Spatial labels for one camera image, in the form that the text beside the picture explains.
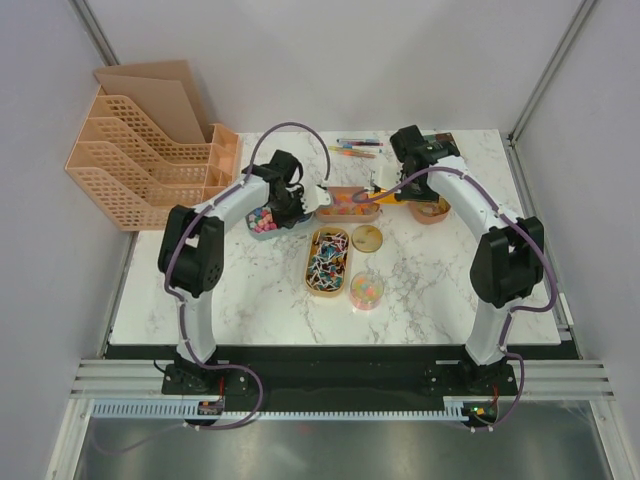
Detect yellow plastic scoop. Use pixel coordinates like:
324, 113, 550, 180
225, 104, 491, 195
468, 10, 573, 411
366, 190, 408, 205

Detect clear glass jar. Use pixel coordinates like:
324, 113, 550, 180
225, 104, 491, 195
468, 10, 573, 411
349, 270, 385, 311

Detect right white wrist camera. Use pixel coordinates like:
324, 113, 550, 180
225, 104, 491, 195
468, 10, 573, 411
370, 165, 402, 193

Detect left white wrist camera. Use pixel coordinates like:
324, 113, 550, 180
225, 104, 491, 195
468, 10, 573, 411
300, 185, 333, 215

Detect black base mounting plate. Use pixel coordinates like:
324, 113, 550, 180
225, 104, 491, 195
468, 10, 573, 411
162, 346, 517, 413

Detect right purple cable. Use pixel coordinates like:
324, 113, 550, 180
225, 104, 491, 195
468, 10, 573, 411
352, 167, 559, 434

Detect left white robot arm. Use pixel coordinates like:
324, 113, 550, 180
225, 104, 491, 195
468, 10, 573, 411
157, 150, 306, 395

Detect round gold jar lid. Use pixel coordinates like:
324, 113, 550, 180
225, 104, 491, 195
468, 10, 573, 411
351, 225, 383, 253

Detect aluminium frame rail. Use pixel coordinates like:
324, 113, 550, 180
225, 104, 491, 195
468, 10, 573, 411
71, 360, 614, 400

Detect tan tray of lollipops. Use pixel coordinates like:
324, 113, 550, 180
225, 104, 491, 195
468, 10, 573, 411
304, 226, 351, 298

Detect peach mesh file organizer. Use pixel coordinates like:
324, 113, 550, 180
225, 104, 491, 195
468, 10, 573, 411
65, 60, 243, 232

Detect grey tray of colourful candies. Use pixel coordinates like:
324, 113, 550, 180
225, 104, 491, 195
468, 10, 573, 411
245, 206, 299, 241

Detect pink tray of gummy candies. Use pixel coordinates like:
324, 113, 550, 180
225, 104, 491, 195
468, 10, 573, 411
315, 186, 381, 223

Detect purple cable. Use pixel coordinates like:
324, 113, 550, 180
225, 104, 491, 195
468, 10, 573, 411
89, 119, 332, 454
352, 167, 559, 434

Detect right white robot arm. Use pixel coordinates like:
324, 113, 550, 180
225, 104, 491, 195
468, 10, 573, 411
390, 125, 544, 394

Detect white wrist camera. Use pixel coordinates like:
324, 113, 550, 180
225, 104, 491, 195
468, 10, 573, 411
300, 185, 333, 215
370, 165, 402, 193

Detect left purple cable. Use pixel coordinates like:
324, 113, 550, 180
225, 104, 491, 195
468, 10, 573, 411
89, 119, 332, 454

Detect coloured pens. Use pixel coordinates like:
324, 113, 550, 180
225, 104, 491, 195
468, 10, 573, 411
329, 138, 383, 159

